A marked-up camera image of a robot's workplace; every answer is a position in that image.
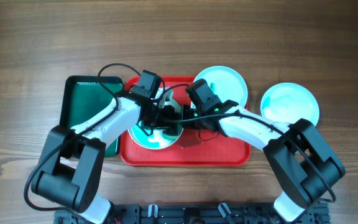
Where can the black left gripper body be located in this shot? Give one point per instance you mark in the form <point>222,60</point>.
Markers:
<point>154,121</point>

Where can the white plate tray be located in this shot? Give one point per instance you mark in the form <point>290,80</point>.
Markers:
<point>161,135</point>
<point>225,82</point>

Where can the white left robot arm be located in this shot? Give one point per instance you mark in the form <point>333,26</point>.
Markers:
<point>69,169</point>

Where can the red plastic tray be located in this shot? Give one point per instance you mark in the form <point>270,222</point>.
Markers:
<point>193,148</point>

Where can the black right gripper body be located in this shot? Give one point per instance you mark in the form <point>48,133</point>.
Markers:
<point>193,122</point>

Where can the white plate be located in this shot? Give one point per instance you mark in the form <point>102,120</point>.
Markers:
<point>289,102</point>

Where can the dark green water tray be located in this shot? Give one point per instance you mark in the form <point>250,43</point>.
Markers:
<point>83,98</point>

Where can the white plate front tray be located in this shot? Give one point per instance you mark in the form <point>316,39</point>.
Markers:
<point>161,135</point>

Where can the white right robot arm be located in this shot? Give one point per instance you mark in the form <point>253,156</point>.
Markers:
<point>303,162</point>

